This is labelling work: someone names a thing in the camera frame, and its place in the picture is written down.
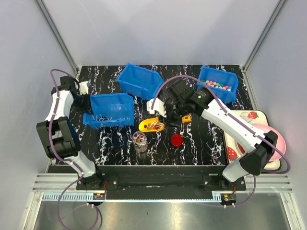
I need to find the clear plastic jar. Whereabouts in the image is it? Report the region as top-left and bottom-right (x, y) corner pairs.
(132, 131), (148, 153)

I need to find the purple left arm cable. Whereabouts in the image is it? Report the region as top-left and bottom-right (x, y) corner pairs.
(49, 69), (104, 228)

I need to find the aluminium corner post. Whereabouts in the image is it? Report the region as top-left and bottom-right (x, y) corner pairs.
(242, 0), (288, 71)
(34, 0), (79, 73)

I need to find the strawberry print tray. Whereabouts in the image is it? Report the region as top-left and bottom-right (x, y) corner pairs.
(222, 110), (286, 175)

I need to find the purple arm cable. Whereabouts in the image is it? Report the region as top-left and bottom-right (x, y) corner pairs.
(49, 69), (104, 228)
(152, 75), (291, 208)

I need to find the blue bin with lollipops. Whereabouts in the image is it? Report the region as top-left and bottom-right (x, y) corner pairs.
(83, 93), (134, 129)

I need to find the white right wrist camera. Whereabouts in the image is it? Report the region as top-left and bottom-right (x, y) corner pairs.
(146, 98), (166, 118)

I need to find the red jar lid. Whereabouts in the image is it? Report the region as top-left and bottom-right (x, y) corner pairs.
(171, 134), (183, 147)

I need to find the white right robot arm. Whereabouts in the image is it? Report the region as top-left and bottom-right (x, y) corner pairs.
(164, 80), (278, 190)

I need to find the clear glass cup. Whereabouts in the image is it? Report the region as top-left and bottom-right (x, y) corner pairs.
(240, 112), (252, 123)

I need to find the aluminium corner post left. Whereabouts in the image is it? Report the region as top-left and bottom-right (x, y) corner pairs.
(34, 0), (79, 73)

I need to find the blue bin with flower candies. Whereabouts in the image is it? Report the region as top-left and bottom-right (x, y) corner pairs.
(198, 66), (238, 104)

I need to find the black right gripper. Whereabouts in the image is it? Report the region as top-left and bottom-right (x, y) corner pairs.
(158, 100), (188, 129)

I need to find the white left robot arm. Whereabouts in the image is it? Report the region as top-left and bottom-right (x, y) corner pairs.
(36, 76), (104, 190)

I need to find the pink plate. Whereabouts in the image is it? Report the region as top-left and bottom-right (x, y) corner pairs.
(251, 124), (287, 163)

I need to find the blue bin with star candies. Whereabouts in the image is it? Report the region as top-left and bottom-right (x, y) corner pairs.
(117, 64), (164, 100)

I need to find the aluminium corner post right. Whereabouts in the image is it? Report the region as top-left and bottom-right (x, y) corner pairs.
(242, 0), (288, 71)

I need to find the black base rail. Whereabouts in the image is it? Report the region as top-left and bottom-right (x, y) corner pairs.
(76, 165), (247, 201)

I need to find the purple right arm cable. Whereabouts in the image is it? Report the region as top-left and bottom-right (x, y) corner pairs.
(152, 75), (291, 208)

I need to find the yellow plastic scoop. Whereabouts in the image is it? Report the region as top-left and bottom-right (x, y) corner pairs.
(139, 115), (192, 132)

